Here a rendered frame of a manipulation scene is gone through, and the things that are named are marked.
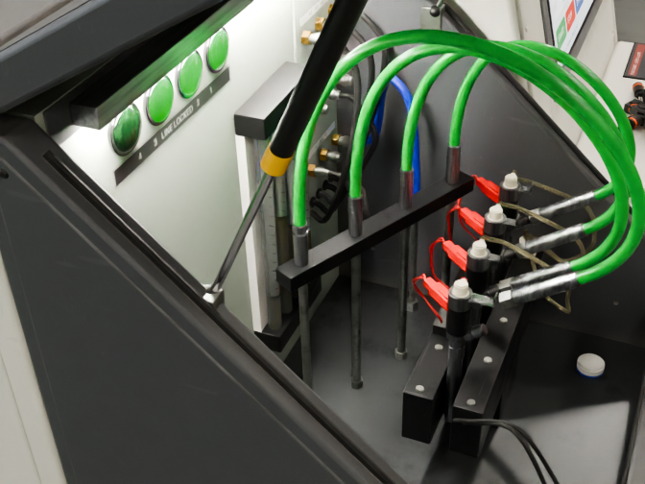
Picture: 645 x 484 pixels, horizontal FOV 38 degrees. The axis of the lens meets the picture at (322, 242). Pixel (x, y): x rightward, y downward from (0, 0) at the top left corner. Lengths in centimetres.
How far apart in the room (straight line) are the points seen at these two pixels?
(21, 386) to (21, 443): 10
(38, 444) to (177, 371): 25
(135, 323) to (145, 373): 6
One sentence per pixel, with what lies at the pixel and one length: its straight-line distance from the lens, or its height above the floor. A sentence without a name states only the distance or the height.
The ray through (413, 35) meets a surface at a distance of 94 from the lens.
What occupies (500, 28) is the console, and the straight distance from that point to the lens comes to 131.
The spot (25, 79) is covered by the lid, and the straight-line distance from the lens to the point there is 69.
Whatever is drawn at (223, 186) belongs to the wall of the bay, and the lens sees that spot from 110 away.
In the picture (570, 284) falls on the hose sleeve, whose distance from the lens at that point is 104.
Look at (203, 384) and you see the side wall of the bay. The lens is 81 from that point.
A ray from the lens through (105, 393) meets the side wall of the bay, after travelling 89.
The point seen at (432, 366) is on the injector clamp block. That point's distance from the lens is 119.
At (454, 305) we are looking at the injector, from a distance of 109.
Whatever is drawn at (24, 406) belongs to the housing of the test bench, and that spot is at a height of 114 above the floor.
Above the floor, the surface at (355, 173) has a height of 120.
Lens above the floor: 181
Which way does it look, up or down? 36 degrees down
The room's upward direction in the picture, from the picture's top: 2 degrees counter-clockwise
